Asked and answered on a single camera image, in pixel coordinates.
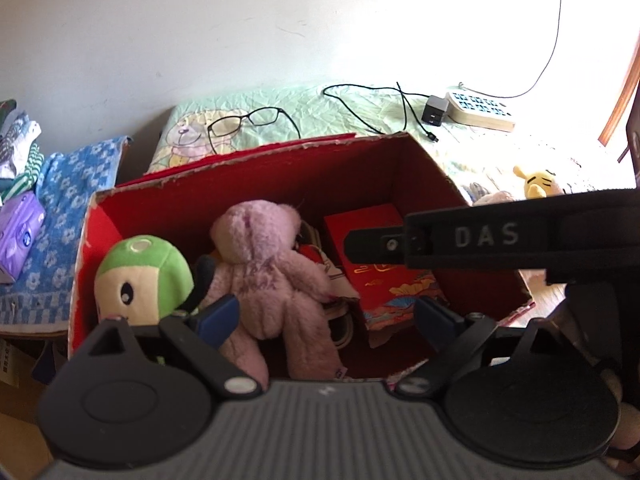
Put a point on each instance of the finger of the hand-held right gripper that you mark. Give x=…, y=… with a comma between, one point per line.
x=370, y=245

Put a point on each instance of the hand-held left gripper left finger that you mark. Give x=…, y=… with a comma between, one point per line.
x=220, y=317

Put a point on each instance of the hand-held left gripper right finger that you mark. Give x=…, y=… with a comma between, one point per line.
x=435, y=320

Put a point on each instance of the yellow tiger plush toy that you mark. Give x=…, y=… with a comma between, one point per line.
x=542, y=182

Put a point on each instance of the lilac bear plush toy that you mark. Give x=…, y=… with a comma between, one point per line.
x=260, y=260

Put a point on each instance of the green plush toy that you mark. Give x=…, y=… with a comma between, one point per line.
x=145, y=270

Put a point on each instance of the red cardboard box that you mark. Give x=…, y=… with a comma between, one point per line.
x=300, y=175

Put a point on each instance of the red printed packet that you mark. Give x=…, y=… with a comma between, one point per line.
x=370, y=280

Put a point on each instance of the pink white bunny plush toy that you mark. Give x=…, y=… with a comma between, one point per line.
x=492, y=197

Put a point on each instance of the wooden chair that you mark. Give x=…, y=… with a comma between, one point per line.
x=617, y=115

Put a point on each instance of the beige blue power strip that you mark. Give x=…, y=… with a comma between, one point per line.
x=480, y=112

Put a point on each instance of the cartoon printed sheet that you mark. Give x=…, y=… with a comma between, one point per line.
x=320, y=110

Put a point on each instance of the black power adapter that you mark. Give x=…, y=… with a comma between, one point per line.
x=434, y=110

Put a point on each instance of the black eyeglasses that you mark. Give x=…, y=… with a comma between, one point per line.
x=246, y=119

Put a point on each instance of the blue floral towel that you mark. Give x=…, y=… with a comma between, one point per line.
x=65, y=210

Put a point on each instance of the brown cardboard box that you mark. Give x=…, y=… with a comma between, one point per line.
x=20, y=400

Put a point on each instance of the purple tissue pack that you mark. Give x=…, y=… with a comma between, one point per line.
x=20, y=230

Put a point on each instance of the pile of folded clothes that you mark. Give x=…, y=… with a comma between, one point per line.
x=15, y=135

